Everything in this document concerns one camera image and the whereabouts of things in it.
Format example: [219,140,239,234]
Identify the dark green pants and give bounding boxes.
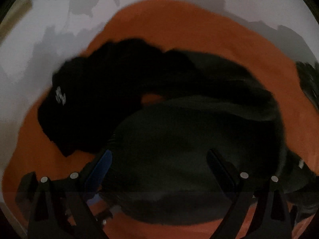
[37,39,286,225]

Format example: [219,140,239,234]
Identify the dark patterned garment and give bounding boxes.
[296,62,319,110]

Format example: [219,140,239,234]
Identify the orange fleece blanket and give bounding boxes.
[2,0,318,238]

